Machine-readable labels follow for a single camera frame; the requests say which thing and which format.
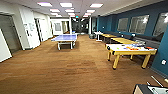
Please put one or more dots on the white wall outlet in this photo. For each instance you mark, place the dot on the white wall outlet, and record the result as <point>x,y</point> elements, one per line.
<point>163,62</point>

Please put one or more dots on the framed interior window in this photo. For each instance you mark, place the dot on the framed interior window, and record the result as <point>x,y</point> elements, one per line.
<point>139,24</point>
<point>122,24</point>
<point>161,25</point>

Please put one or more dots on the air hockey table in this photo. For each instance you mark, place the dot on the air hockey table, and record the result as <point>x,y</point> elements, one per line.
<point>128,50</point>

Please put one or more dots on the dark grey bin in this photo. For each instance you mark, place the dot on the dark grey bin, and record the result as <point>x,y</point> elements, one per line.
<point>91,36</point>

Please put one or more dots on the small white table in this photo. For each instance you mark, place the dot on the small white table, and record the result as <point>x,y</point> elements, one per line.
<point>98,33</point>

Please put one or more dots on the flat red object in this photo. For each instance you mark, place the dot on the flat red object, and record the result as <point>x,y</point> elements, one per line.
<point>149,48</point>

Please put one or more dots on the yellow wooden table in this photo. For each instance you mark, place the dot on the yellow wooden table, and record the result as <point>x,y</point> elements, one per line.
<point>108,35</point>
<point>122,40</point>

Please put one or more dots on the dark grey sofa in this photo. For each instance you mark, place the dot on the dark grey sofa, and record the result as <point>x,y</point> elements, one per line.
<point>151,40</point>

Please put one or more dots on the rectangular ceiling light panel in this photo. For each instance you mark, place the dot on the rectangular ceiling light panel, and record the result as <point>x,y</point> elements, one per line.
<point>66,5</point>
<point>55,10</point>
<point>90,11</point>
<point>44,4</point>
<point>96,5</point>

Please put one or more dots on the red orange game box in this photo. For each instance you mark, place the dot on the red orange game box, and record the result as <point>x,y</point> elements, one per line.
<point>132,48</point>

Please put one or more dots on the grey door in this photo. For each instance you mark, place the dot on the grey door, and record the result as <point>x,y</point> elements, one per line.
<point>40,30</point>
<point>9,33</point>

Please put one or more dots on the blue ping pong table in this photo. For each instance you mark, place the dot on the blue ping pong table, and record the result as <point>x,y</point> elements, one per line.
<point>65,37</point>

